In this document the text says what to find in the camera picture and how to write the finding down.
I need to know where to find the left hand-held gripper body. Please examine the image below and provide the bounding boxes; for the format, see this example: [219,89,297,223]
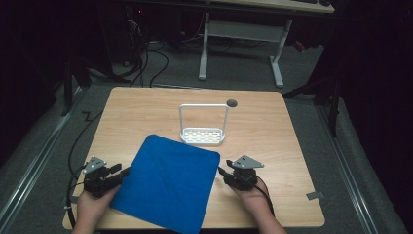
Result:
[82,156,122,199]

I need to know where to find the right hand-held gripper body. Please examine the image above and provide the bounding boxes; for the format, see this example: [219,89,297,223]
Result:
[226,154,265,192]

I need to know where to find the blue cloth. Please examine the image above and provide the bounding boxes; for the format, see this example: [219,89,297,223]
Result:
[109,134,221,234]

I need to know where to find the person's right hand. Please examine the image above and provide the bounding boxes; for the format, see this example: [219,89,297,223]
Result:
[231,183,271,219]

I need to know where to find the person's left hand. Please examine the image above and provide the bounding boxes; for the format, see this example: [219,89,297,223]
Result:
[75,184,121,228]

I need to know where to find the black stand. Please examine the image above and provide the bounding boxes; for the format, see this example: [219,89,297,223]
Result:
[282,72,343,138]
[59,53,94,117]

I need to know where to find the desk with white legs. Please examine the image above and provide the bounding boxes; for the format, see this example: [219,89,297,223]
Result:
[197,0,336,89]

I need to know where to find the dark computer tower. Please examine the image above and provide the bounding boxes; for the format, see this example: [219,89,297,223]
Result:
[125,5,149,66]

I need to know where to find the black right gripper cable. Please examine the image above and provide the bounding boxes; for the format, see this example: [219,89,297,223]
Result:
[244,176,276,217]

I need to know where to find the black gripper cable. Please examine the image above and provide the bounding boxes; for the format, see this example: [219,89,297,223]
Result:
[244,176,276,217]
[65,110,104,229]

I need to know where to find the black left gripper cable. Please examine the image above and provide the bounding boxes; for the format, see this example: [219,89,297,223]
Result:
[65,110,104,229]

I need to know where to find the white wire rack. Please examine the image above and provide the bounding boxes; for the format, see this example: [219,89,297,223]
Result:
[178,102,230,146]

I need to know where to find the metal floor rail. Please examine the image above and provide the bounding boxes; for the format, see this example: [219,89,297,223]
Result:
[316,105,379,234]
[0,86,84,226]

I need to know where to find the black floor cables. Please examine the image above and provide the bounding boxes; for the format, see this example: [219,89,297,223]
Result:
[128,38,170,89]

